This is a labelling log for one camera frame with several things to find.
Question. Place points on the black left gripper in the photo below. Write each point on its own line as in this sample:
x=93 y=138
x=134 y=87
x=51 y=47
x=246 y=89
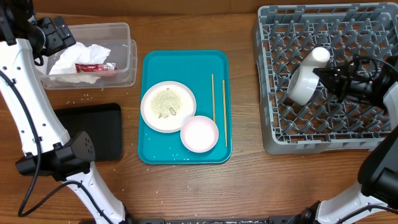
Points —
x=58 y=42

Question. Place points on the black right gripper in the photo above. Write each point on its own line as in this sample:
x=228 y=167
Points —
x=332 y=78

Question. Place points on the pale green cup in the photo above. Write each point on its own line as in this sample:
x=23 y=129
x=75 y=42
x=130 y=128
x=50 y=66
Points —
x=318 y=57

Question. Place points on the grey bowl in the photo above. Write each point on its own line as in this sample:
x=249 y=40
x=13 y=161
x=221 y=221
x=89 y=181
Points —
x=302 y=85

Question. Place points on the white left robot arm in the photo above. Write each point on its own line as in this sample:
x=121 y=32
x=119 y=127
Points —
x=47 y=146

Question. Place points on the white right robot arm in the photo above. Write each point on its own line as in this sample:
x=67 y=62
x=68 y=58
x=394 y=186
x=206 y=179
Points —
x=376 y=187

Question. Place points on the clear plastic waste bin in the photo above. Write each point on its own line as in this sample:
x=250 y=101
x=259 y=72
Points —
x=114 y=36

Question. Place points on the grey dishwasher rack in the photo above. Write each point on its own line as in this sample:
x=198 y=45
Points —
x=283 y=35

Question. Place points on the crumpled white tissue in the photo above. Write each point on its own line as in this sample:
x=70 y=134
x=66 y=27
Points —
x=64 y=70

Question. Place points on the red snack wrapper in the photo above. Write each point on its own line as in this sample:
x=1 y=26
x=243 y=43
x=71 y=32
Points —
x=102 y=70

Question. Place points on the black tray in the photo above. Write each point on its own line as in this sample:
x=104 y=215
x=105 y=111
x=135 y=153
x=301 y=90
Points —
x=103 y=123

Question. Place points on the wooden chopstick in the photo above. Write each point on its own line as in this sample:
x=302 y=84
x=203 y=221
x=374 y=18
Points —
x=224 y=115
x=213 y=96

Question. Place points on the teal serving tray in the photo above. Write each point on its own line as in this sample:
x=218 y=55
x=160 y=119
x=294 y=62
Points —
x=193 y=68

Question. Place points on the large white plate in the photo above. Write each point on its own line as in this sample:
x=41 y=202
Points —
x=167 y=105

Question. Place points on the small pink bowl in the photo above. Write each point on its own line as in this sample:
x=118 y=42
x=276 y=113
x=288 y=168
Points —
x=199 y=134

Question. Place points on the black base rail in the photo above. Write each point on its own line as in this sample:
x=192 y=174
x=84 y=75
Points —
x=269 y=220

